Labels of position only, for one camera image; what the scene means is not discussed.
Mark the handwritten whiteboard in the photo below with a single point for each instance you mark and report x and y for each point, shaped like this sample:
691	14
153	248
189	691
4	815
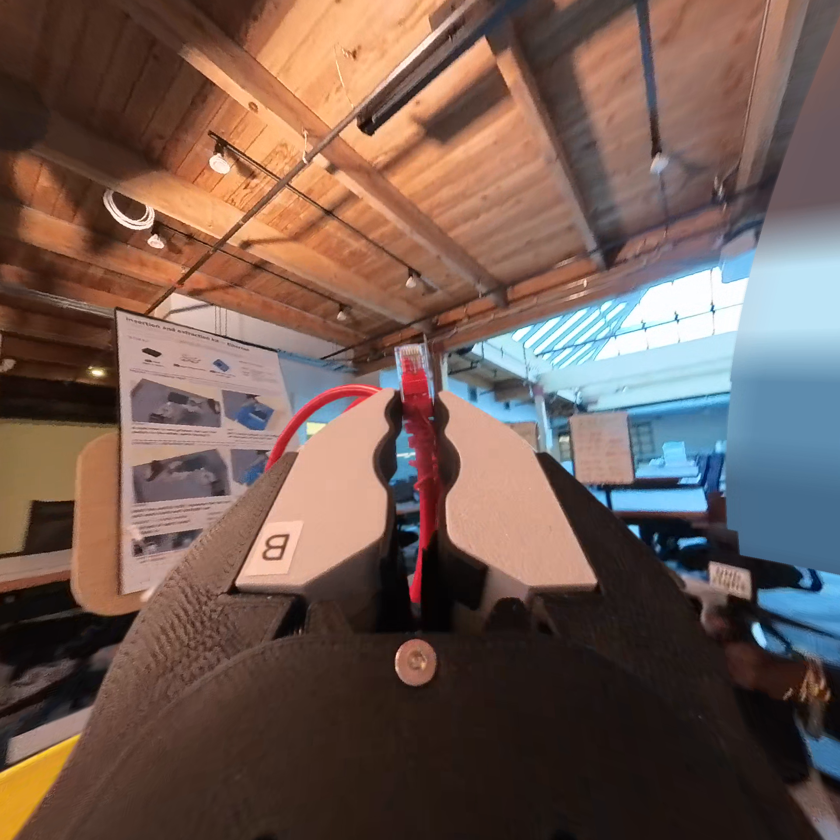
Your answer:
600	449

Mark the printed instruction sheet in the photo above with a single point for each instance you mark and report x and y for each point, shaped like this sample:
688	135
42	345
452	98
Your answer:
190	433

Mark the glass skylight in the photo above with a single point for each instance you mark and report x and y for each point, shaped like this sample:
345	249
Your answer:
656	315

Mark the yellow plastic bin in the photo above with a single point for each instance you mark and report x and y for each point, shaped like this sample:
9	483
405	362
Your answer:
33	787

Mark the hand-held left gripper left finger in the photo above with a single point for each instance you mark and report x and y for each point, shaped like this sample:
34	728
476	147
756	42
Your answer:
328	499

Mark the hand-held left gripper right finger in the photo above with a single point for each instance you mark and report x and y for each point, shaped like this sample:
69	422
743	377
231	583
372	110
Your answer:
512	512

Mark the tan wooden display board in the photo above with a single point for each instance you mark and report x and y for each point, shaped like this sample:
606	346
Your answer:
95	525

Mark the person's right hand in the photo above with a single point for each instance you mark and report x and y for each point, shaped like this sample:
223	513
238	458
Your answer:
761	669

